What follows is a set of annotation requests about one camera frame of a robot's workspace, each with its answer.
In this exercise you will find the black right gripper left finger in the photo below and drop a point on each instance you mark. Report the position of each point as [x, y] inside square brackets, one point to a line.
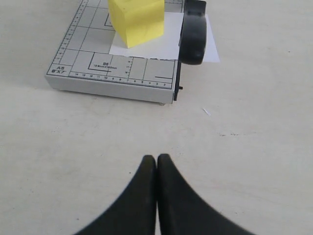
[134, 211]

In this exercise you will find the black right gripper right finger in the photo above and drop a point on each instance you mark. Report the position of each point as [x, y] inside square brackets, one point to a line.
[182, 211]

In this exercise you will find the white paper sheet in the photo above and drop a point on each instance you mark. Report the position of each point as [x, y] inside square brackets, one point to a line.
[164, 47]

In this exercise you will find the black cutter blade arm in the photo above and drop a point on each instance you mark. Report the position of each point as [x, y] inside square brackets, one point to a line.
[192, 43]

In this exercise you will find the yellow foam cube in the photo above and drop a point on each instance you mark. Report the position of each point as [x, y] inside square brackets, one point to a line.
[137, 21]

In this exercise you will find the grey paper cutter base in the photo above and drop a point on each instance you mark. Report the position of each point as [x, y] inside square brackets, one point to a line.
[83, 62]

